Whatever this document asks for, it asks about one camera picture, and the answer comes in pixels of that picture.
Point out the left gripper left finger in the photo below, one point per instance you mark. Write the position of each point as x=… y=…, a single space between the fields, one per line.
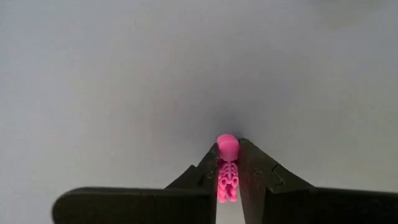
x=140 y=205

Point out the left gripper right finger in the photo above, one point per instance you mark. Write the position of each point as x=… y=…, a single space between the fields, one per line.
x=311 y=208

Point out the pink skeleton figure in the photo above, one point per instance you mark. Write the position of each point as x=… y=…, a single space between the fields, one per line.
x=228 y=146

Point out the blue table mat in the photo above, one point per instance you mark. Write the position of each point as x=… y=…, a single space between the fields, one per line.
x=124 y=93

